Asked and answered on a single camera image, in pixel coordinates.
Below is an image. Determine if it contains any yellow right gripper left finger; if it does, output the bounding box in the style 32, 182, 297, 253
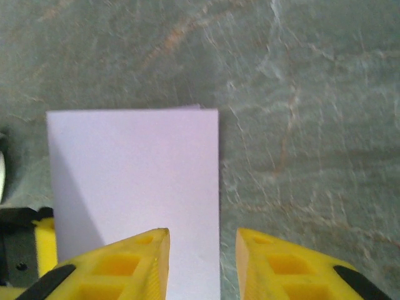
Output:
0, 227, 171, 300

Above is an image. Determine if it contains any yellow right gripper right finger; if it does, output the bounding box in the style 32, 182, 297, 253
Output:
235, 227, 393, 300

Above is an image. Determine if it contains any lilac paper sheet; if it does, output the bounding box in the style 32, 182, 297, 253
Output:
46, 104, 221, 300

